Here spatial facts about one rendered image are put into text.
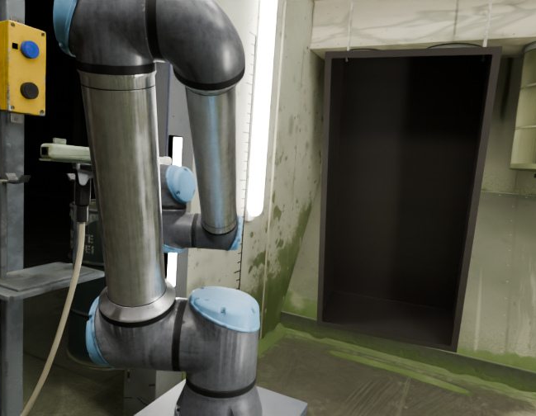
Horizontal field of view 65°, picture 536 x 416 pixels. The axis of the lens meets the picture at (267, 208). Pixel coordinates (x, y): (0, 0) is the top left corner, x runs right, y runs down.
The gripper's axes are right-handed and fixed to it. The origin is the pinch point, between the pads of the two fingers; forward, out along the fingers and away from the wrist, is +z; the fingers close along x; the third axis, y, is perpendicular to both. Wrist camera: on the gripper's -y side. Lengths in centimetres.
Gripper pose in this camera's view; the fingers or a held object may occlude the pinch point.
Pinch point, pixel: (82, 164)
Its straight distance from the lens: 130.7
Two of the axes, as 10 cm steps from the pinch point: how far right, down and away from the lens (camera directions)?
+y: -0.8, 9.9, 1.2
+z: -9.0, -1.2, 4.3
